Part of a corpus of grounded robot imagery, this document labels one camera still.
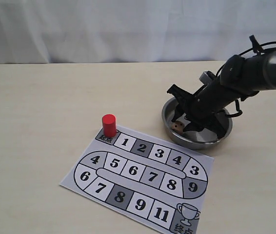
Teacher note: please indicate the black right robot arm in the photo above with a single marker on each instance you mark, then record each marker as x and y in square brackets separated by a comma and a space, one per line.
[240, 78]

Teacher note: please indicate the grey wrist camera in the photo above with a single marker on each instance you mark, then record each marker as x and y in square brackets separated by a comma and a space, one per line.
[207, 77]

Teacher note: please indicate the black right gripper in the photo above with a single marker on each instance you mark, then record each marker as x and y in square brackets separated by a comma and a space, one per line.
[204, 108]

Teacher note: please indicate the white backdrop curtain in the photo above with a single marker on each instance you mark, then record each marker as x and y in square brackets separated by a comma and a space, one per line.
[94, 31]

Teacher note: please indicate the paper number game board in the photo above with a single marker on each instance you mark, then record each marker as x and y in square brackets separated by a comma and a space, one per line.
[152, 181]

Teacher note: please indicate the red cylinder game piece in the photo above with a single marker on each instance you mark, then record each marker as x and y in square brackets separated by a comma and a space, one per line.
[109, 125]

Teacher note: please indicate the wooden die black pips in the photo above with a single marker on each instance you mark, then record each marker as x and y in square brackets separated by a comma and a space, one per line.
[178, 127]

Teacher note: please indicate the stainless steel bowl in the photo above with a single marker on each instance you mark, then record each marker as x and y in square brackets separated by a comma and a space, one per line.
[193, 140]

